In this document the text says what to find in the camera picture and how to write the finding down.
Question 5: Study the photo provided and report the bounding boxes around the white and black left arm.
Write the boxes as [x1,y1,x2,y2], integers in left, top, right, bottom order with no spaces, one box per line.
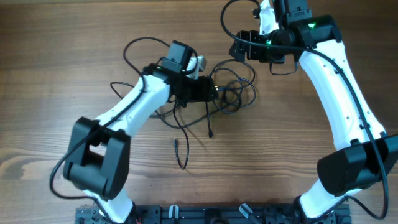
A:
[63,64,218,223]

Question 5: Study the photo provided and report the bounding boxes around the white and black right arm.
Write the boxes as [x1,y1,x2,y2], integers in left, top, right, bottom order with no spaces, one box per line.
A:
[229,1,397,223]

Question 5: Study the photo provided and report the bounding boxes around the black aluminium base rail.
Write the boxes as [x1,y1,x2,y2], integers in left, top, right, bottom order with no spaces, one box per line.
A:
[75,204,352,224]

